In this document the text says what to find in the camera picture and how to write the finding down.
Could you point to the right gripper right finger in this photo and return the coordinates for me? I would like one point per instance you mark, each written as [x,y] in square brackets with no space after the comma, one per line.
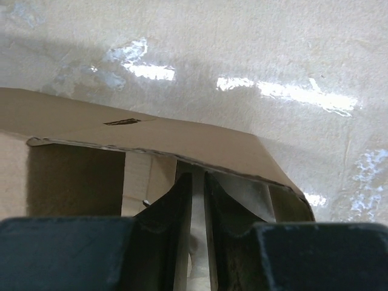
[247,253]

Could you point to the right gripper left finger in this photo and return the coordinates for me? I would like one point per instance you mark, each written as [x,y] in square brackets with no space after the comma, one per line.
[149,251]

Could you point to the brown cardboard box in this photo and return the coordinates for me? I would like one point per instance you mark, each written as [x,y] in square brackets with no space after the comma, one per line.
[62,157]

